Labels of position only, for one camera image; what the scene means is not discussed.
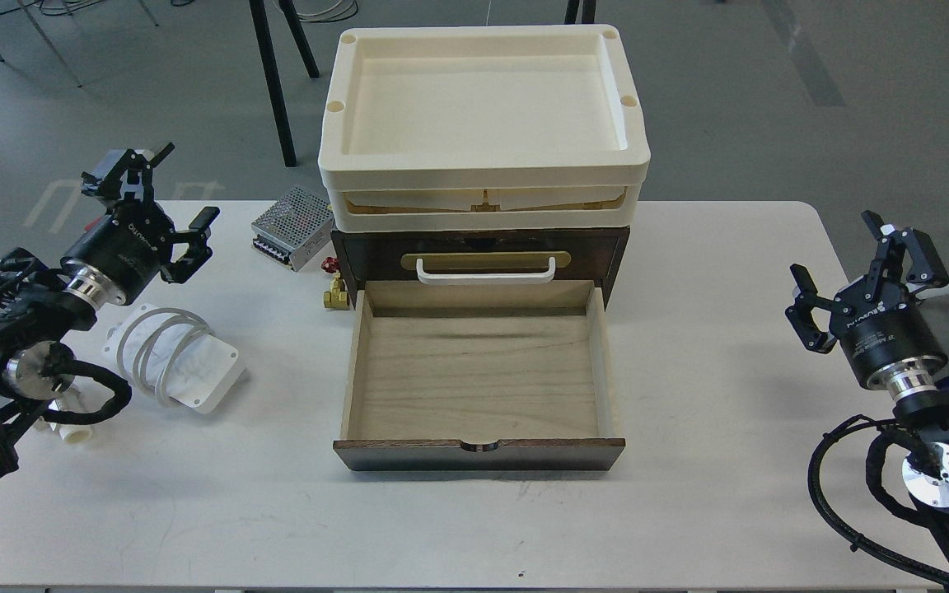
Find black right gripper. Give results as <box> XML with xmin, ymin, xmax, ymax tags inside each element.
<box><xmin>786</xmin><ymin>210</ymin><xmax>949</xmax><ymax>390</ymax></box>

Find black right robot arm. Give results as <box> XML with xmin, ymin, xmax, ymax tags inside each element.
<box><xmin>786</xmin><ymin>211</ymin><xmax>949</xmax><ymax>592</ymax></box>

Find black stand leg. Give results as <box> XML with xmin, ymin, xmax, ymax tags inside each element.
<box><xmin>248</xmin><ymin>0</ymin><xmax>320</xmax><ymax>168</ymax></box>
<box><xmin>563</xmin><ymin>0</ymin><xmax>596</xmax><ymax>24</ymax></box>

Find silver mesh power supply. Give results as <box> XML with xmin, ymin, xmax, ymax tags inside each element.
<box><xmin>251</xmin><ymin>185</ymin><xmax>334</xmax><ymax>273</ymax></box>

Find silver valve white fitting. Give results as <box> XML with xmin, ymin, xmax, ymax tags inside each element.
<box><xmin>33</xmin><ymin>388</ymin><xmax>94</xmax><ymax>446</ymax></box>

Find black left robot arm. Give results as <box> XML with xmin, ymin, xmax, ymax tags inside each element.
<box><xmin>0</xmin><ymin>143</ymin><xmax>219</xmax><ymax>478</ymax></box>

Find white drawer handle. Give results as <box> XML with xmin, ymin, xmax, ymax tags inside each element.
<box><xmin>417</xmin><ymin>256</ymin><xmax>557</xmax><ymax>286</ymax></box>

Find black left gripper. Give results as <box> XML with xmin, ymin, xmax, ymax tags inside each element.
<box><xmin>61</xmin><ymin>142</ymin><xmax>221</xmax><ymax>306</ymax></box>

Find black stand leg right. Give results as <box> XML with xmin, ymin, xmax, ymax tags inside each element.
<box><xmin>563</xmin><ymin>0</ymin><xmax>596</xmax><ymax>24</ymax></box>

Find open wooden drawer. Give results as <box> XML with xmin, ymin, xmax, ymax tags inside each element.
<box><xmin>333</xmin><ymin>280</ymin><xmax>626</xmax><ymax>470</ymax></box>

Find brass valve red handle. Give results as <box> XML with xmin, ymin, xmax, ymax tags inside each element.
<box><xmin>320</xmin><ymin>256</ymin><xmax>351</xmax><ymax>311</ymax></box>

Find cream plastic tray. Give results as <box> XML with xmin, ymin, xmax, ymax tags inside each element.
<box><xmin>319</xmin><ymin>24</ymin><xmax>651</xmax><ymax>233</ymax></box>

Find dark wooden drawer cabinet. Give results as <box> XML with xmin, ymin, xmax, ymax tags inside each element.
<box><xmin>331</xmin><ymin>226</ymin><xmax>630</xmax><ymax>299</ymax></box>

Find black stand leg left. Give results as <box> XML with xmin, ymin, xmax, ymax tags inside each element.
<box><xmin>248</xmin><ymin>0</ymin><xmax>320</xmax><ymax>168</ymax></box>

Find white power strip with cable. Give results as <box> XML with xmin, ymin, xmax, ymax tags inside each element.
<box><xmin>101</xmin><ymin>303</ymin><xmax>247</xmax><ymax>414</ymax></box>

